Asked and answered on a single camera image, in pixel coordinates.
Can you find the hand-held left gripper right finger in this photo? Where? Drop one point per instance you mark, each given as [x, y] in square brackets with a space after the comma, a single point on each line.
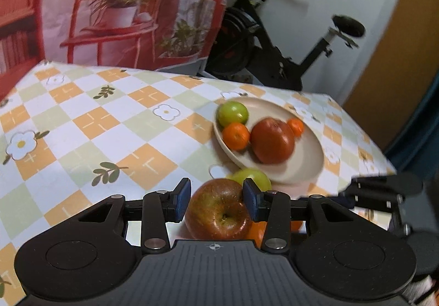
[249, 201]

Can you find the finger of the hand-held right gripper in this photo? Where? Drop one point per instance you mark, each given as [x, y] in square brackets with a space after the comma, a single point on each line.
[370, 201]
[384, 184]

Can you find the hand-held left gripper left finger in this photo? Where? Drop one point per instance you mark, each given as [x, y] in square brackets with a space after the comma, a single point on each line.
[184, 201]

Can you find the green apple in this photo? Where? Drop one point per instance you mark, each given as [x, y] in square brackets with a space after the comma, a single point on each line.
[253, 177]
[233, 113]

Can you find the red-brown apple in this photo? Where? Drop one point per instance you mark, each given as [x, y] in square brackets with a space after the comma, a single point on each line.
[272, 141]
[216, 203]

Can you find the beige plate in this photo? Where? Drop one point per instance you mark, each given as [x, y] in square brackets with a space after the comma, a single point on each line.
[308, 155]

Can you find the tiny yellow-orange kumquat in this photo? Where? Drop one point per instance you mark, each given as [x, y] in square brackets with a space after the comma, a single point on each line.
[296, 126]

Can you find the checkered floral tablecloth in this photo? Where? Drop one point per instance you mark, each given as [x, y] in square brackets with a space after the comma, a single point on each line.
[103, 127]

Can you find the brown wooden door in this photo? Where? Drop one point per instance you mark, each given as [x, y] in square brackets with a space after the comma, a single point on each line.
[394, 69]

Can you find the black exercise bike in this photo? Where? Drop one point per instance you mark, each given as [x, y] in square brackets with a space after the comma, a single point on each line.
[264, 52]

